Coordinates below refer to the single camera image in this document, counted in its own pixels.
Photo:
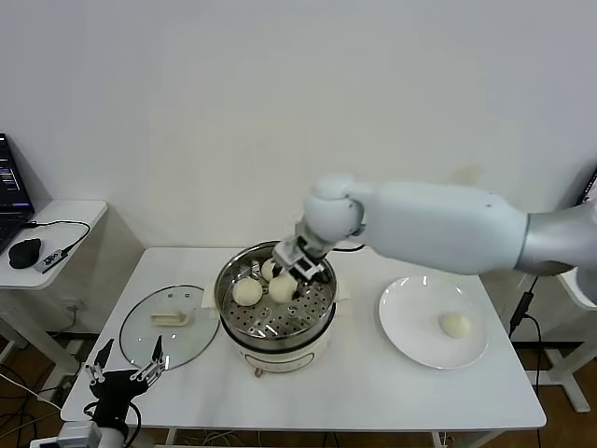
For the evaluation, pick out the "black laptop with dark screen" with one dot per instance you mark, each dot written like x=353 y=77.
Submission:
x=9 y=186

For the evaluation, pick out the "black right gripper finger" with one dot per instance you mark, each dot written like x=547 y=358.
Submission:
x=297 y=290
x=276 y=271

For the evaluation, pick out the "cream electric cooker pot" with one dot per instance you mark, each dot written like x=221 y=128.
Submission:
x=280 y=361

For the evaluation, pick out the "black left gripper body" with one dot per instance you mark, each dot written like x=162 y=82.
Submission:
x=114 y=392

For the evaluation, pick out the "black computer mouse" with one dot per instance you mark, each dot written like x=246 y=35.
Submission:
x=23 y=254

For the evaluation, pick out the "perforated stainless steel steamer basket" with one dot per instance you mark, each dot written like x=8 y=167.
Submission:
x=312 y=322

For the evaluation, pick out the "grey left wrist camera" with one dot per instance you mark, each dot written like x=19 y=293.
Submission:
x=79 y=431

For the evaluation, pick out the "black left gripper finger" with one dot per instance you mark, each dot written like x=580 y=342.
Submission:
x=153 y=368
x=95 y=368

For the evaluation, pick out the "white round plate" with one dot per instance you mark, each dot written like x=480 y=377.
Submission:
x=394 y=343

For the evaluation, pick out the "grey laptop with bright screen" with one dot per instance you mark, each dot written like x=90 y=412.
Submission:
x=590 y=189

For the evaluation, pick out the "white side desk with mouse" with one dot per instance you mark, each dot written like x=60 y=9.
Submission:
x=74 y=210

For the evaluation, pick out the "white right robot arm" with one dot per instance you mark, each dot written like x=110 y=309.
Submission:
x=443 y=224

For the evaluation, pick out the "grey USB hub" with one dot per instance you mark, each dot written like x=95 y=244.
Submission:
x=50 y=261

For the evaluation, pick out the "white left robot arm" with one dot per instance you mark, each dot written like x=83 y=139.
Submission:
x=112 y=436

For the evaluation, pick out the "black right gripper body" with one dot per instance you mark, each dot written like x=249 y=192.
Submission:
x=311 y=261

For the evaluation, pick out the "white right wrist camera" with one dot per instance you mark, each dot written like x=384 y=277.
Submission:
x=285 y=252

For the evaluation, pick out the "white steamed baozi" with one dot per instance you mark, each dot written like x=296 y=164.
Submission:
x=247 y=292
x=267 y=270
x=455 y=326
x=281 y=289

